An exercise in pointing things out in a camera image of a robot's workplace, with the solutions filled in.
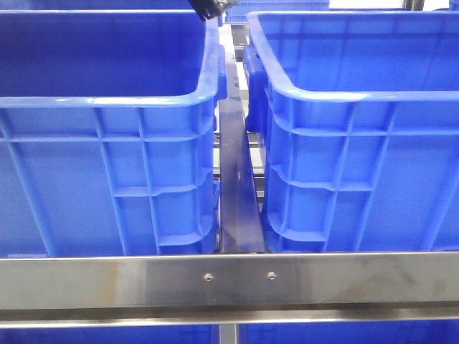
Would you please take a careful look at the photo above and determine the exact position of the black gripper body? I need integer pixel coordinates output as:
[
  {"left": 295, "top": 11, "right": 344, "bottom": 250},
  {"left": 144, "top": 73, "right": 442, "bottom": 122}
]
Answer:
[{"left": 189, "top": 0, "right": 237, "bottom": 21}]

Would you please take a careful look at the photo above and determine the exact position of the back right blue crate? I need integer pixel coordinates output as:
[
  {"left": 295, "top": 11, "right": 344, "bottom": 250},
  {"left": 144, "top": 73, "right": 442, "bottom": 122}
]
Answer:
[{"left": 225, "top": 0, "right": 330, "bottom": 23}]

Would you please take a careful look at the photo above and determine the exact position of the left blue plastic crate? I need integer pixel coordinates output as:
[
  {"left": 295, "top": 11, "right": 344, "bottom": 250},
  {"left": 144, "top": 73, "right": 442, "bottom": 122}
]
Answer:
[{"left": 1, "top": 10, "right": 227, "bottom": 258}]

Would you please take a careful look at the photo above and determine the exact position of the blue plastic crate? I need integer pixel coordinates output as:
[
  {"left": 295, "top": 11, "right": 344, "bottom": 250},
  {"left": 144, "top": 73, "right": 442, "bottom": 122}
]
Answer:
[
  {"left": 1, "top": 10, "right": 227, "bottom": 258},
  {"left": 245, "top": 11, "right": 458, "bottom": 252}
]

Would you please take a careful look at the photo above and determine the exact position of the right blue plastic crate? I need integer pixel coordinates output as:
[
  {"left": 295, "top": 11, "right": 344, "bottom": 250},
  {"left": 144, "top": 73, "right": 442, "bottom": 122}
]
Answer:
[{"left": 245, "top": 11, "right": 458, "bottom": 252}]

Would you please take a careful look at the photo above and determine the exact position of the back left blue crate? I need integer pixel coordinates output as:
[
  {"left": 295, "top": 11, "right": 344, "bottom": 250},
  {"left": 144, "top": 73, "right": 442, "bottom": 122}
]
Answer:
[{"left": 1, "top": 0, "right": 192, "bottom": 10}]

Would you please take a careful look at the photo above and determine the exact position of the steel centre divider bar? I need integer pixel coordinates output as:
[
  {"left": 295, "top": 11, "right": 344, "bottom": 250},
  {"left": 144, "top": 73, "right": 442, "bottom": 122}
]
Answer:
[{"left": 217, "top": 49, "right": 265, "bottom": 254}]

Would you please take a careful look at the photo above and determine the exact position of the lower left blue crate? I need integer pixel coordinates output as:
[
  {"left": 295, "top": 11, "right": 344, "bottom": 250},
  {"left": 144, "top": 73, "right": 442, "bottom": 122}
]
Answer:
[{"left": 1, "top": 325, "right": 219, "bottom": 343}]

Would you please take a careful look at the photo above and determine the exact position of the lower right blue crate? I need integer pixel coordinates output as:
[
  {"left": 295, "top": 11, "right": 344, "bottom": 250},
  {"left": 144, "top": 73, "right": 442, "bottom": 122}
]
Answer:
[{"left": 239, "top": 320, "right": 458, "bottom": 343}]

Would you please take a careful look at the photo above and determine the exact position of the left rail screw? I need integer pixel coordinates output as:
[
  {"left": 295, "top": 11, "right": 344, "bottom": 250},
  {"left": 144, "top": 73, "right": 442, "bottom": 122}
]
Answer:
[{"left": 204, "top": 273, "right": 214, "bottom": 282}]

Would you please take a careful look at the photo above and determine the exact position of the rail screw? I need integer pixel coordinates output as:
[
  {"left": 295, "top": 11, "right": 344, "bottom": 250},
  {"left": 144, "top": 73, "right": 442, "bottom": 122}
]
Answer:
[
  {"left": 204, "top": 273, "right": 214, "bottom": 282},
  {"left": 267, "top": 272, "right": 277, "bottom": 280}
]

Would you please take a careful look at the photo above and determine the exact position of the right rail screw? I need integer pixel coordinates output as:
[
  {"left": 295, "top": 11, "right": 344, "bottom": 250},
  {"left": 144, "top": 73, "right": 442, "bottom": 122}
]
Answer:
[{"left": 267, "top": 272, "right": 277, "bottom": 280}]

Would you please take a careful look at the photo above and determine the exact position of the steel front shelf rail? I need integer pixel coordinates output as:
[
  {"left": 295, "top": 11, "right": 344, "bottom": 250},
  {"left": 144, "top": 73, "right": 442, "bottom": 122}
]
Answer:
[{"left": 1, "top": 252, "right": 458, "bottom": 328}]

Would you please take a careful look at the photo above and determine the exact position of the steel lower upright post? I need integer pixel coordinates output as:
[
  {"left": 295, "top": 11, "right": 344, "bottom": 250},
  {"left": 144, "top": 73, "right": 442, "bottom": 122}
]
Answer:
[{"left": 219, "top": 323, "right": 239, "bottom": 344}]

